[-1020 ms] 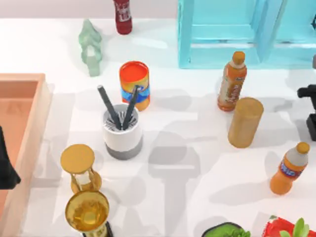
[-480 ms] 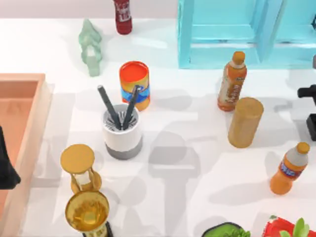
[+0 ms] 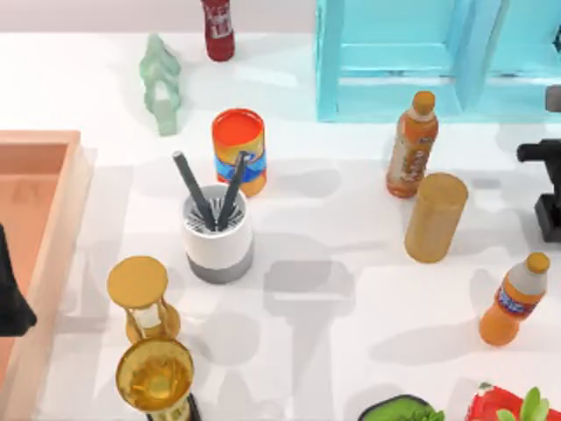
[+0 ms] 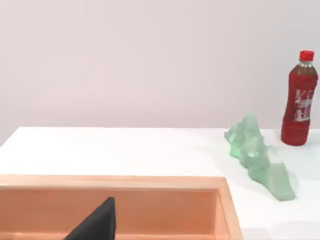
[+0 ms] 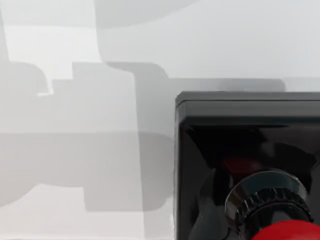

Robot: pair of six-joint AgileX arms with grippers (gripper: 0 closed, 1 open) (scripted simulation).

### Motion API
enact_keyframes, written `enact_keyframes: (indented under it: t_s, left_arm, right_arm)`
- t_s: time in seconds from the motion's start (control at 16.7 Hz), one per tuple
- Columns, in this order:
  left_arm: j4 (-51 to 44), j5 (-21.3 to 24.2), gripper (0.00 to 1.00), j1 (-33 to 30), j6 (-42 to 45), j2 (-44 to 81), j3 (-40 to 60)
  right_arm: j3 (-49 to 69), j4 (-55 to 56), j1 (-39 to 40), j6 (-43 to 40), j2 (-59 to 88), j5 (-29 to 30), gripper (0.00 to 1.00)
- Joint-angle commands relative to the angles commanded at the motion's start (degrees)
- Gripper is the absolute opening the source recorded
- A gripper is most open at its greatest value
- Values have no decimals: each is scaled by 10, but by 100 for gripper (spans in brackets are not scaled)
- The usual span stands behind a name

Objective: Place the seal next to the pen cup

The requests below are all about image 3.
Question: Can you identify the dark grey pen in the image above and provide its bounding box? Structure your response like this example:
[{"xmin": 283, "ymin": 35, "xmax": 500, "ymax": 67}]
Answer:
[
  {"xmin": 172, "ymin": 150, "xmax": 217, "ymax": 232},
  {"xmin": 217, "ymin": 151, "xmax": 247, "ymax": 232}
]

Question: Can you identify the white and grey pen holder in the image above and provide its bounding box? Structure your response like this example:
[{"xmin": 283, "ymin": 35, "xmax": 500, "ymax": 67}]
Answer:
[{"xmin": 181, "ymin": 183, "xmax": 254, "ymax": 284}]

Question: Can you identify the orange and blue can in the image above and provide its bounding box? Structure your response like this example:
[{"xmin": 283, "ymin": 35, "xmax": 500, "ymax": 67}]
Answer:
[{"xmin": 210, "ymin": 108, "xmax": 267, "ymax": 198}]

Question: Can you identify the orange tea bottle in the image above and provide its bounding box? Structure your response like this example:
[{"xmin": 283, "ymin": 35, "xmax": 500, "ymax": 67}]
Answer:
[{"xmin": 386, "ymin": 90, "xmax": 440, "ymax": 199}]

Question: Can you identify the tan wooden cylinder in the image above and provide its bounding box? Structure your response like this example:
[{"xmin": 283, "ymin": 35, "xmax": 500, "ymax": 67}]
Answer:
[{"xmin": 404, "ymin": 172, "xmax": 469, "ymax": 264}]

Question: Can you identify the golden hourglass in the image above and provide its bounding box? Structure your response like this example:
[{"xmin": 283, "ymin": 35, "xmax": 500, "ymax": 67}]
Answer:
[{"xmin": 106, "ymin": 255, "xmax": 181, "ymax": 345}]

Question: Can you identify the pale green figurine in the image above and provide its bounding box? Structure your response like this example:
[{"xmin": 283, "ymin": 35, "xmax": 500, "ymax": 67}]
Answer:
[{"xmin": 138, "ymin": 32, "xmax": 182, "ymax": 137}]

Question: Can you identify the red bottle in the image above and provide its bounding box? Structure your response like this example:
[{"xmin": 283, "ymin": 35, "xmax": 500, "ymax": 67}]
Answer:
[{"xmin": 200, "ymin": 0, "xmax": 236, "ymax": 62}]

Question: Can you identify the light blue rack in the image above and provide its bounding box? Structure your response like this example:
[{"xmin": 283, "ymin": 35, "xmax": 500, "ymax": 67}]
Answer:
[{"xmin": 314, "ymin": 0, "xmax": 561, "ymax": 124}]

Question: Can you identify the gold trophy cup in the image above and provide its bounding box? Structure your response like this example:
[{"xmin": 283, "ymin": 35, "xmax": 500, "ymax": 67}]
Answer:
[{"xmin": 115, "ymin": 337, "xmax": 202, "ymax": 421}]

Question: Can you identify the black plant pot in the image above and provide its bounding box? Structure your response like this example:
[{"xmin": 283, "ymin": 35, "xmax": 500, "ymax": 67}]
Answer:
[{"xmin": 357, "ymin": 394, "xmax": 424, "ymax": 421}]

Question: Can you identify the salmon shallow box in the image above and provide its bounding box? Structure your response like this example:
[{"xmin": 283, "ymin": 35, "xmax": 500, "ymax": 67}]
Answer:
[{"xmin": 0, "ymin": 130, "xmax": 83, "ymax": 393}]

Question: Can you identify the green leafy plant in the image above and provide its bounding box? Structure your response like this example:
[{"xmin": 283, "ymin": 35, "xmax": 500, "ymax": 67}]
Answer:
[{"xmin": 396, "ymin": 405, "xmax": 446, "ymax": 421}]

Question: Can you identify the orange soda bottle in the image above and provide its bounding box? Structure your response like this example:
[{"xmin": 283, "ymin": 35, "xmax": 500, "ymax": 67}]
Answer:
[{"xmin": 478, "ymin": 252, "xmax": 551, "ymax": 347}]

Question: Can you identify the black microscope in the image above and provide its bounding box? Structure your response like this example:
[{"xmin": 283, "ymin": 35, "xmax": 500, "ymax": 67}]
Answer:
[{"xmin": 516, "ymin": 138, "xmax": 561, "ymax": 244}]

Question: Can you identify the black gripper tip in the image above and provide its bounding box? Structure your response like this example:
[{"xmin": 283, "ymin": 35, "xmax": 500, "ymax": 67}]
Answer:
[{"xmin": 0, "ymin": 224, "xmax": 38, "ymax": 339}]

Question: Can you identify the red plant pot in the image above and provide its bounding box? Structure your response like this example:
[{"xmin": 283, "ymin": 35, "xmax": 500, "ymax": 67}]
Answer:
[{"xmin": 464, "ymin": 382, "xmax": 561, "ymax": 421}]

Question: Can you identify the green succulent plant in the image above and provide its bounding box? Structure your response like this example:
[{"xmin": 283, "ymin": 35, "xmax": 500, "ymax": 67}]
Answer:
[{"xmin": 495, "ymin": 386, "xmax": 550, "ymax": 421}]

